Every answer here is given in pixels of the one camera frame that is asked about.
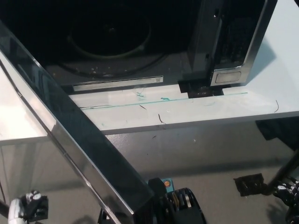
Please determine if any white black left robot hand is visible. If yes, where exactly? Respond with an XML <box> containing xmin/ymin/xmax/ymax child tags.
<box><xmin>8</xmin><ymin>189</ymin><xmax>49</xmax><ymax>224</ymax></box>

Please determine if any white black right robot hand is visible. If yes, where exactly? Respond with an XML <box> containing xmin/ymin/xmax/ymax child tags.
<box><xmin>271</xmin><ymin>177</ymin><xmax>299</xmax><ymax>224</ymax></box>

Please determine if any black teal robot torso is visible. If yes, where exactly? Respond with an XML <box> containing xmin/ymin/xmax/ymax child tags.
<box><xmin>98</xmin><ymin>177</ymin><xmax>206</xmax><ymax>224</ymax></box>

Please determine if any black tape under microwave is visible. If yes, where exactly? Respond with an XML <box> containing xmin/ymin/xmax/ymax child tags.
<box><xmin>178</xmin><ymin>80</ymin><xmax>231</xmax><ymax>98</ymax></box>

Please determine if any glass microwave turntable plate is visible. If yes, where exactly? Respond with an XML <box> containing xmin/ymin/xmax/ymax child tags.
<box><xmin>55</xmin><ymin>13</ymin><xmax>164</xmax><ymax>78</ymax></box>

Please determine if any black metal table leg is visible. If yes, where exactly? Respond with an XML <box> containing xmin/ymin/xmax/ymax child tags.
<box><xmin>265</xmin><ymin>148</ymin><xmax>299</xmax><ymax>190</ymax></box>

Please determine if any black cloth under table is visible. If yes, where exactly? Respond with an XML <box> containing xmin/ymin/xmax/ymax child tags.
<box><xmin>255</xmin><ymin>119</ymin><xmax>299</xmax><ymax>150</ymax></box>

